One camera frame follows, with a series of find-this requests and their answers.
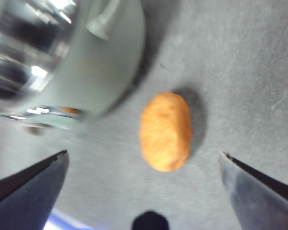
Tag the pale green electric cooking pot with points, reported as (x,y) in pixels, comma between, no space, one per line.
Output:
(105,67)

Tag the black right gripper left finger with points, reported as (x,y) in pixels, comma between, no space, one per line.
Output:
(21,201)

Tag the orange-brown potato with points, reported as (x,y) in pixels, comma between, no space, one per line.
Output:
(165,131)

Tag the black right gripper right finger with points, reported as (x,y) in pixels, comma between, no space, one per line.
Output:
(261,203)

